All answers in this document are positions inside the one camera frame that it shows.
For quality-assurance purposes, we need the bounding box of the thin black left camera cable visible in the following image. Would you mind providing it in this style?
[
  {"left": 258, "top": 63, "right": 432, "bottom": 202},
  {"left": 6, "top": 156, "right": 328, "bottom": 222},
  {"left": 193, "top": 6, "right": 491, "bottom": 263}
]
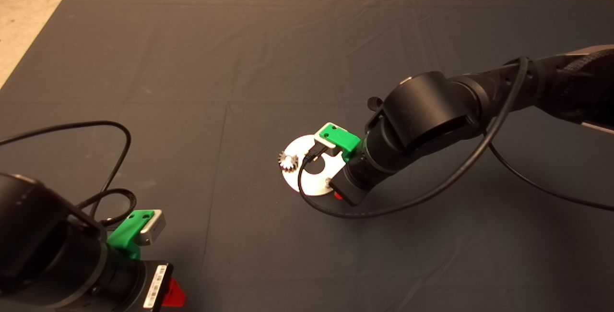
[{"left": 0, "top": 120, "right": 138, "bottom": 227}]

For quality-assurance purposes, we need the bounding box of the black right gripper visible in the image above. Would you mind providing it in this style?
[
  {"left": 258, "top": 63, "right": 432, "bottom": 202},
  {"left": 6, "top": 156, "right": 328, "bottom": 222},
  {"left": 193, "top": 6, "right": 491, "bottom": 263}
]
[{"left": 329, "top": 167, "right": 374, "bottom": 206}]

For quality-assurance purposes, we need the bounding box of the small steel planetary gear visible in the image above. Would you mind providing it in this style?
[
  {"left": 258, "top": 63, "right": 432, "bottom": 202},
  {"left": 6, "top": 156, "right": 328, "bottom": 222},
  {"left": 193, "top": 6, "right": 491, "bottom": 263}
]
[{"left": 278, "top": 152, "right": 299, "bottom": 172}]

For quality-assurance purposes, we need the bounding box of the green left camera mount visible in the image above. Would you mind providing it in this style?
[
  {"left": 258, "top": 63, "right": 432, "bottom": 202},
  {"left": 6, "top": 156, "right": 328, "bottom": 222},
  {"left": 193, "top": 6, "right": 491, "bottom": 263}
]
[{"left": 106, "top": 210, "right": 155, "bottom": 260}]

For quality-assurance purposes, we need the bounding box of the green right camera mount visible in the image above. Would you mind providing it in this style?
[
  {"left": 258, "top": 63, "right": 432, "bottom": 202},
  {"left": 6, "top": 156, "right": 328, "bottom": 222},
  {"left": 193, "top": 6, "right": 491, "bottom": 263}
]
[{"left": 320, "top": 124, "right": 362, "bottom": 163}]

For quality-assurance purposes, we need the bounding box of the thin black right camera cable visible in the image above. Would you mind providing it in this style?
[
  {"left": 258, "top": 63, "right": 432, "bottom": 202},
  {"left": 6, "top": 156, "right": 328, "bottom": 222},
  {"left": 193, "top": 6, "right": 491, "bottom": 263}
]
[{"left": 297, "top": 57, "right": 614, "bottom": 219}]

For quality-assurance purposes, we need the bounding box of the round metal carrier plate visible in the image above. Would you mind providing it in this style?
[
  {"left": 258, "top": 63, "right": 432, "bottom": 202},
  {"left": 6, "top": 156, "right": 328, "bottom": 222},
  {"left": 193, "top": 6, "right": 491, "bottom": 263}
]
[{"left": 282, "top": 135, "right": 347, "bottom": 196}]

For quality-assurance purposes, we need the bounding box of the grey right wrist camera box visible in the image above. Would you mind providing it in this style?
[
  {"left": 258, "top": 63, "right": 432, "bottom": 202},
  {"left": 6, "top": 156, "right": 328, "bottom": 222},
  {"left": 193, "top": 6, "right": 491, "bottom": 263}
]
[{"left": 314, "top": 122, "right": 339, "bottom": 153}]

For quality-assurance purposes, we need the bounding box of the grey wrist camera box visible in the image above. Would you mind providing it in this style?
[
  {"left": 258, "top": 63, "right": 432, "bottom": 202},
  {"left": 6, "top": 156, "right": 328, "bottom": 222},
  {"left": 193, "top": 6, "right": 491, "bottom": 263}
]
[
  {"left": 314, "top": 122, "right": 339, "bottom": 153},
  {"left": 140, "top": 210, "right": 167, "bottom": 246}
]

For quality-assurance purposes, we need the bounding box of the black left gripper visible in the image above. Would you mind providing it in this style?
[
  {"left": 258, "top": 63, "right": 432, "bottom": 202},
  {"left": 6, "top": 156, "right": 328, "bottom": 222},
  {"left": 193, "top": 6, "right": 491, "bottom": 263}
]
[{"left": 127, "top": 261, "right": 187, "bottom": 311}]

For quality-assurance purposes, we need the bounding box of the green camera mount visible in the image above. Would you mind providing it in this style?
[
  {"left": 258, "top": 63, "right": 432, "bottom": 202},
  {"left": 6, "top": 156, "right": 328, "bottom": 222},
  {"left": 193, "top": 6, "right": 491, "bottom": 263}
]
[
  {"left": 106, "top": 210, "right": 155, "bottom": 260},
  {"left": 320, "top": 124, "right": 362, "bottom": 163}
]

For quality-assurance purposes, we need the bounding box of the dark grey table cloth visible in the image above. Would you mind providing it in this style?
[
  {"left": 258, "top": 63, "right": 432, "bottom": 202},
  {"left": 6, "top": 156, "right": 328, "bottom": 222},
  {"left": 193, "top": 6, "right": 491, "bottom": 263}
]
[{"left": 0, "top": 0, "right": 614, "bottom": 312}]

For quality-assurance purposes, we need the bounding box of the thin black camera cable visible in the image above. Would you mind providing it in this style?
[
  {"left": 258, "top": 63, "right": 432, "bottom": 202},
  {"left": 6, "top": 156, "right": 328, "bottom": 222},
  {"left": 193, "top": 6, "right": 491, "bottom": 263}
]
[
  {"left": 0, "top": 120, "right": 138, "bottom": 227},
  {"left": 297, "top": 57, "right": 614, "bottom": 219}
]

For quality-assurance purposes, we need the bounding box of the black braided right arm hose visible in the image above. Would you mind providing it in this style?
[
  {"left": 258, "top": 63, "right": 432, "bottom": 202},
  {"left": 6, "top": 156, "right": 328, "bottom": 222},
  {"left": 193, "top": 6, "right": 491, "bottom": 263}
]
[{"left": 561, "top": 53, "right": 614, "bottom": 111}]

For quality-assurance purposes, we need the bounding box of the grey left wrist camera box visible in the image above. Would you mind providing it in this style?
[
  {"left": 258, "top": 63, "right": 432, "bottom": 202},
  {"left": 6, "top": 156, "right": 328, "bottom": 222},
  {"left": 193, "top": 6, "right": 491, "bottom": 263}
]
[{"left": 140, "top": 210, "right": 167, "bottom": 246}]

